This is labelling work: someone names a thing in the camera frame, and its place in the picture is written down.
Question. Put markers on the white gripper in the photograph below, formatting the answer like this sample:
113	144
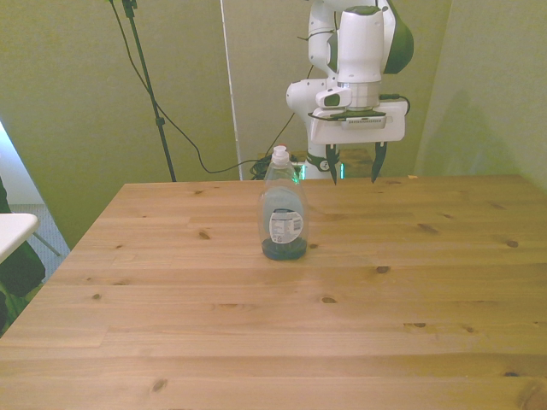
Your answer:
393	124

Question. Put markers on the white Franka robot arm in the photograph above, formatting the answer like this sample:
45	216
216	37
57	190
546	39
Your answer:
358	47

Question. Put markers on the clear dish soap bottle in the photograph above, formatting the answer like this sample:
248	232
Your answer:
282	213

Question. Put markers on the white folding table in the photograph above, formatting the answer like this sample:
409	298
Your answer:
15	232

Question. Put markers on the white vertical wall strip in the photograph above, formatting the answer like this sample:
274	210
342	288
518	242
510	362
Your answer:
231	89

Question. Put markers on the black camera tripod stand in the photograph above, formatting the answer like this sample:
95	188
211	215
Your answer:
147	81

